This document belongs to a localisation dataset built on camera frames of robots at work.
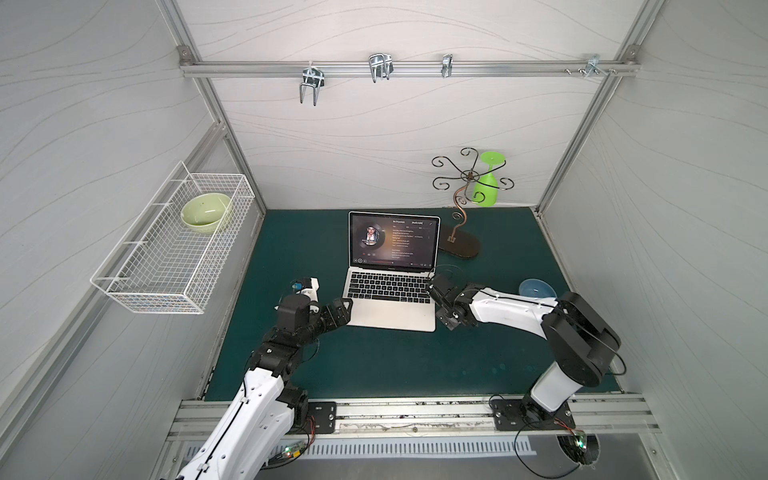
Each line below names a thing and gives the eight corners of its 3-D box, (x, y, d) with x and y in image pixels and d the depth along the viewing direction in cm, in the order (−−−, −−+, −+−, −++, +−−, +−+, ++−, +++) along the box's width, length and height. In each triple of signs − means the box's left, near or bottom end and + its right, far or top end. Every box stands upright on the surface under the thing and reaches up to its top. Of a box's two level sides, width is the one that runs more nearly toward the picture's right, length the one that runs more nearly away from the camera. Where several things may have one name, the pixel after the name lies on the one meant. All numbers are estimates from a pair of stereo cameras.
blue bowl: (518, 300, 97) (523, 293, 94) (514, 285, 101) (518, 278, 98) (550, 300, 98) (556, 293, 94) (544, 285, 101) (550, 278, 98)
